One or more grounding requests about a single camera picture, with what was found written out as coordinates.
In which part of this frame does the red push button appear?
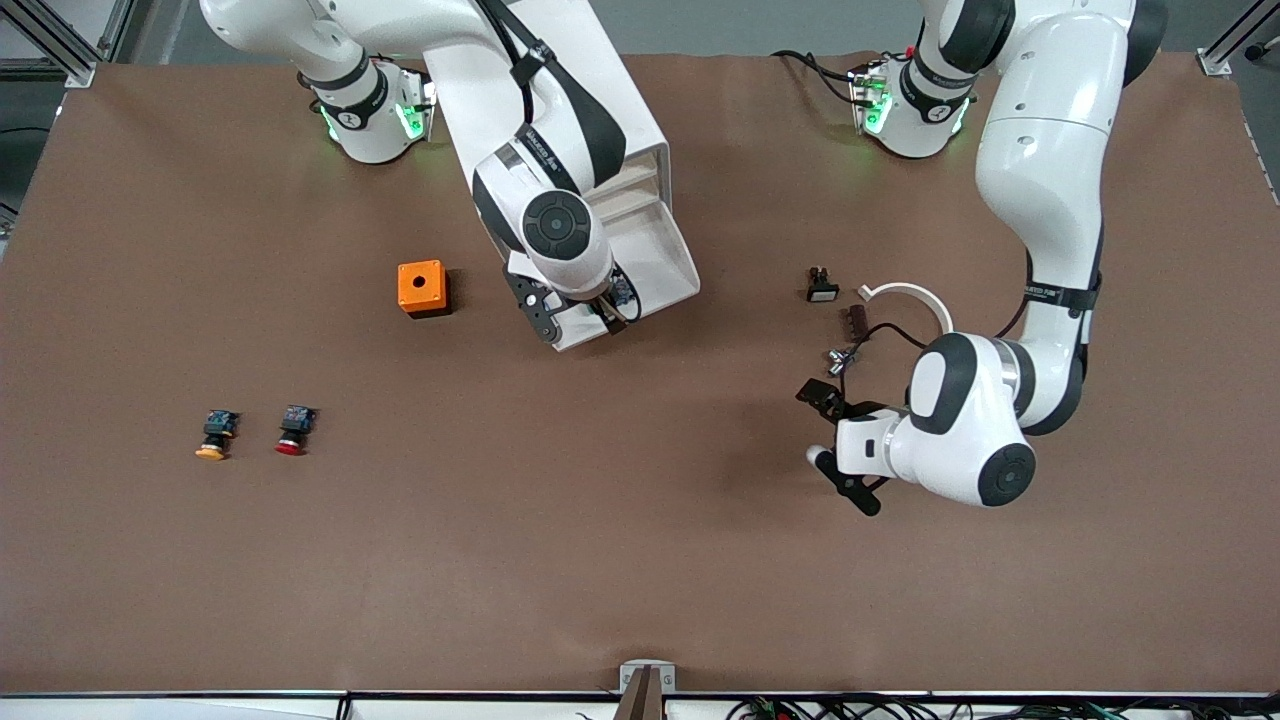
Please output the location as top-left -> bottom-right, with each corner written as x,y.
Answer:
275,405 -> 317,457

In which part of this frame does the yellow push button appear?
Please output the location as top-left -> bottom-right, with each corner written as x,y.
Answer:
194,409 -> 239,462

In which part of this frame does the orange box with hole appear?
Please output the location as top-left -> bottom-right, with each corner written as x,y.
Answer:
397,260 -> 451,319

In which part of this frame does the brown table cover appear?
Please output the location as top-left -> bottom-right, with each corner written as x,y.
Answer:
0,50 -> 1280,698

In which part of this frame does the white curved bracket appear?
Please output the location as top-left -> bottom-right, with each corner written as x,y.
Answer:
858,282 -> 956,339

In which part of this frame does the black cable bundle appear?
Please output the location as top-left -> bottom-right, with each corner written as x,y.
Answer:
728,693 -> 1280,720

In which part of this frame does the black base cable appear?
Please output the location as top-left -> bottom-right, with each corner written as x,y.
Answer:
772,48 -> 861,106

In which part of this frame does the grey mount bracket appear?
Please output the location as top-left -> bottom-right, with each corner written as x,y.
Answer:
613,660 -> 677,720

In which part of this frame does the aluminium frame profile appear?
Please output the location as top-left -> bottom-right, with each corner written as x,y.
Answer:
0,0 -> 98,89
1198,0 -> 1280,78

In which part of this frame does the white table edge rail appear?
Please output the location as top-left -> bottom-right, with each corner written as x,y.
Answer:
0,690 -> 1280,720

